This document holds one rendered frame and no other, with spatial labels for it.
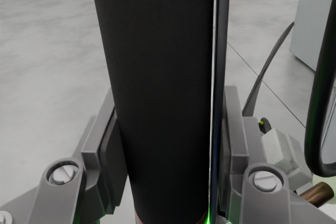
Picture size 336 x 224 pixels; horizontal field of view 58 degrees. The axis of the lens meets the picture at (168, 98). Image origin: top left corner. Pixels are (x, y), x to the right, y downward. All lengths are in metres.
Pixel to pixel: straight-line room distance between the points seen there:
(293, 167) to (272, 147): 0.05
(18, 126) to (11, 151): 0.30
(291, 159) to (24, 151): 2.21
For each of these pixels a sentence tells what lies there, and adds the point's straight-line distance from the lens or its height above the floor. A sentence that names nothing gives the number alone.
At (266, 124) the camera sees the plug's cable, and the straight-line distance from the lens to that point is 0.72.
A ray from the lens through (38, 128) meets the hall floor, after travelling 2.76.
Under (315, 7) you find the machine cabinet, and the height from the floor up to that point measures 0.61.
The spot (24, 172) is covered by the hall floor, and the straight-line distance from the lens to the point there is 2.42.
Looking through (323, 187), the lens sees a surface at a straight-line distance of 0.26.
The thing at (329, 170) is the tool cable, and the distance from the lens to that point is 0.24.
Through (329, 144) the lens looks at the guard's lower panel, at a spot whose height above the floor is 0.40.
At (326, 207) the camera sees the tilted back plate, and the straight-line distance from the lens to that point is 0.62.
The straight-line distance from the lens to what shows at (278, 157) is 0.61.
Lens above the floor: 1.58
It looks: 35 degrees down
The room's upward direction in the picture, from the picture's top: 4 degrees counter-clockwise
